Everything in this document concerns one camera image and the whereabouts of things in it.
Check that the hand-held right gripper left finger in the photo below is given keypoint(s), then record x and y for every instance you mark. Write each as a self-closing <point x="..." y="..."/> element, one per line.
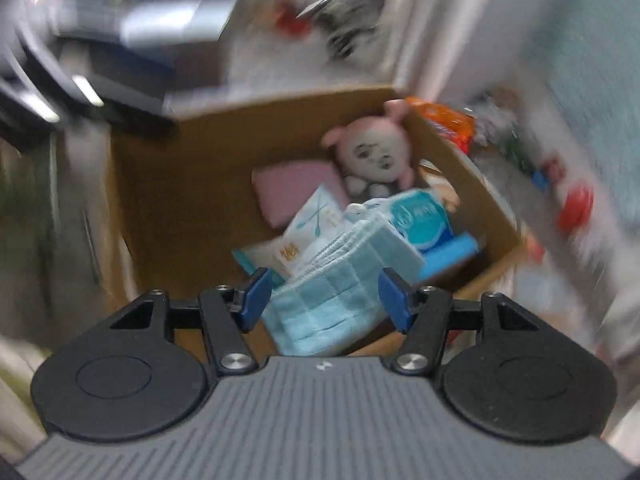
<point x="255" y="295"/>

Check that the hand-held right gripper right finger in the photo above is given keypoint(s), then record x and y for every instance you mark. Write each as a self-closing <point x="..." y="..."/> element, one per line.
<point x="395" y="300"/>

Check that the white teal packet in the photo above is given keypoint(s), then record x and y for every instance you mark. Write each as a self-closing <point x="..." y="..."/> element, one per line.
<point x="265" y="260"/>

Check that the teal checkered towels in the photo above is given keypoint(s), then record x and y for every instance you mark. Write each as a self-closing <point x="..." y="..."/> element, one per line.
<point x="340" y="280"/>

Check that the blue sponge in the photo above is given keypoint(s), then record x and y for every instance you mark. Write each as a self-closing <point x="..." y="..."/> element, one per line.
<point x="450" y="255"/>

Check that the cotton swab packet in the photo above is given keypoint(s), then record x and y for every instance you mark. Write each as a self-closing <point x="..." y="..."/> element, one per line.
<point x="312" y="225"/>

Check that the cardboard box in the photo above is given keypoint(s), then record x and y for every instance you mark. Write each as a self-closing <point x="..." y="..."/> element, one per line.
<point x="190" y="185"/>

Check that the pink knitted cloth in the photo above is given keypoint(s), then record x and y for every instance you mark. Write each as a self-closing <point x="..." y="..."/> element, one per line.
<point x="290" y="187"/>

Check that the pink plush toy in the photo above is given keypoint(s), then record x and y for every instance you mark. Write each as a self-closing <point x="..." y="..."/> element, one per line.
<point x="372" y="152"/>

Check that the dark flat carton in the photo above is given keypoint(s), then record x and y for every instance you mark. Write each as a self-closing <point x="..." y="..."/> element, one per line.
<point x="175" y="20"/>

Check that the orange plastic package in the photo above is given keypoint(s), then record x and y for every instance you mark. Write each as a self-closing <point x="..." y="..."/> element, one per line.
<point x="445" y="122"/>

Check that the blue plastic item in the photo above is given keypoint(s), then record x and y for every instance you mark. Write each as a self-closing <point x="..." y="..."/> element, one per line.
<point x="540" y="182"/>

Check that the red plastic bag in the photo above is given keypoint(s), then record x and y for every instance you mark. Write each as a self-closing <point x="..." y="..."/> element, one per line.
<point x="575" y="207"/>

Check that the red carton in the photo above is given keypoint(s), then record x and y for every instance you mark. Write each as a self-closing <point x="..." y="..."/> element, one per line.
<point x="555" y="169"/>

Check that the wheelchair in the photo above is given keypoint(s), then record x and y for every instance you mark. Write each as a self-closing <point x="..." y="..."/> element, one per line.
<point x="345" y="15"/>

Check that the white curtain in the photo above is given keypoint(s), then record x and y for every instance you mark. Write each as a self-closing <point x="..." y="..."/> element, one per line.
<point x="450" y="20"/>

